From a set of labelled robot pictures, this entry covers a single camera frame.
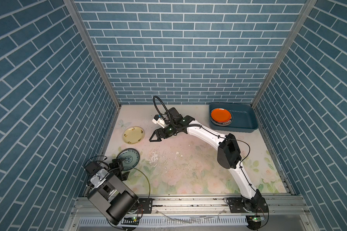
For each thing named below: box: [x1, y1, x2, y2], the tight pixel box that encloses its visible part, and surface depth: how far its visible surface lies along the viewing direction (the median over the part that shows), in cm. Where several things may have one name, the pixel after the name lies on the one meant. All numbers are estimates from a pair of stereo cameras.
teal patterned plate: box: [116, 148, 141, 171], surface depth 93 cm
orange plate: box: [211, 108, 231, 123], surface depth 113 cm
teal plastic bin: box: [209, 102, 259, 133], surface depth 111 cm
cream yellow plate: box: [121, 126, 146, 145], surface depth 104 cm
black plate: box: [211, 118, 234, 127], surface depth 108 cm
